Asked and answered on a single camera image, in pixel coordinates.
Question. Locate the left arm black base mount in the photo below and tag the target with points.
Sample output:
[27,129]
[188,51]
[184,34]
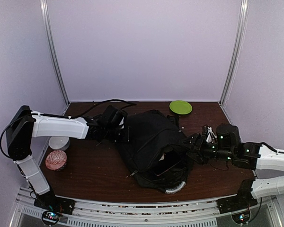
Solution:
[55,203]

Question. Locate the left aluminium frame post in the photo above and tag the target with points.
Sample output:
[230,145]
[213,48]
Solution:
[53,54]

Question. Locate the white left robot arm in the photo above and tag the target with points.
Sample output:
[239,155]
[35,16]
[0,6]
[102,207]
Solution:
[28,124]

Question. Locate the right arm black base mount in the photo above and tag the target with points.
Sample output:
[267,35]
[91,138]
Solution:
[235,203]

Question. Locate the right aluminium frame post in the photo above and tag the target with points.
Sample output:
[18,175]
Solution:
[241,28]

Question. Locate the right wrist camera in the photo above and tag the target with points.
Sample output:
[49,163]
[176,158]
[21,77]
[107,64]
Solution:
[210,137]

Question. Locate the aluminium front rail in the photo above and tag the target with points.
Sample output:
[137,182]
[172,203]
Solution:
[198,213]

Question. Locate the red patterned bowl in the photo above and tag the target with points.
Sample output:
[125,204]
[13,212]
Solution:
[56,160]

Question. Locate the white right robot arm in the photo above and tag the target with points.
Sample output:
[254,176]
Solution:
[259,156]

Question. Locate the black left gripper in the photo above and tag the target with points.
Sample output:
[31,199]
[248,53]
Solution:
[124,138]

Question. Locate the aluminium frame post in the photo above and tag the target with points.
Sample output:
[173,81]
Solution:
[53,54]
[241,28]

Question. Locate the black student backpack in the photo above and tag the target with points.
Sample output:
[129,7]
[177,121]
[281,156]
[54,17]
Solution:
[147,137]

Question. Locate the green plate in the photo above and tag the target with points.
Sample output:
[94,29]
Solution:
[180,107]

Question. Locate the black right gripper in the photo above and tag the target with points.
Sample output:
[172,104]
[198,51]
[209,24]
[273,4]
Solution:
[196,138]

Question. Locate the black smartphone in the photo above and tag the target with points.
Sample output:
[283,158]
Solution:
[170,160]

